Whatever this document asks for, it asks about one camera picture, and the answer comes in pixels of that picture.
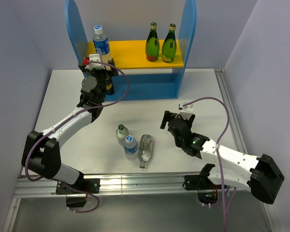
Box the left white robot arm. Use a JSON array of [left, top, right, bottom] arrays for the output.
[[21, 57, 119, 193]]

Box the right black yellow can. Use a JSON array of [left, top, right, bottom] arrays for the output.
[[105, 72, 115, 95]]

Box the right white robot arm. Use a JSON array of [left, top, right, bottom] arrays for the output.
[[160, 111, 285, 204]]

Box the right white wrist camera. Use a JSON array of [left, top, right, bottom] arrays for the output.
[[178, 102, 193, 119]]

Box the blue label water bottle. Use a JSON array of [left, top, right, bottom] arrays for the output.
[[93, 25, 112, 63], [123, 135, 138, 160]]

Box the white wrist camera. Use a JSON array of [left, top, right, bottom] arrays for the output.
[[178, 102, 193, 119], [83, 54, 102, 70]]

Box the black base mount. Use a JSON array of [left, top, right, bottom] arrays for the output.
[[55, 178, 100, 213], [182, 175, 218, 203]]

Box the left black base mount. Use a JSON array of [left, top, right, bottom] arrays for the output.
[[55, 178, 100, 213]]

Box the aluminium front rail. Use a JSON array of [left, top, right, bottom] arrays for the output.
[[13, 172, 232, 199]]

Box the blue and yellow shelf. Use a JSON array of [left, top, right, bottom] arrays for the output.
[[65, 0, 197, 101]]

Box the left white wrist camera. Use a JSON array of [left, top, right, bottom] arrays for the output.
[[83, 54, 102, 70]]

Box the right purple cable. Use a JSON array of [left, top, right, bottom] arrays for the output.
[[183, 97, 237, 232]]

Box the clear glass bottle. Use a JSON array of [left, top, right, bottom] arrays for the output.
[[138, 134, 154, 169], [116, 124, 129, 145]]

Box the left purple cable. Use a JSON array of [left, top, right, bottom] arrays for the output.
[[25, 60, 131, 214]]

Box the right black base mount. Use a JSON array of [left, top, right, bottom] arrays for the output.
[[182, 175, 218, 203]]

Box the aluminium side rail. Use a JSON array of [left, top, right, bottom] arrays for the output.
[[214, 69, 248, 154]]

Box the green glass bottle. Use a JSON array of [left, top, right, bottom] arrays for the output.
[[161, 24, 177, 63], [145, 22, 160, 62]]

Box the purple cable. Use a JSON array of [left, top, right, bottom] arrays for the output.
[[25, 60, 131, 214], [183, 97, 237, 232]]

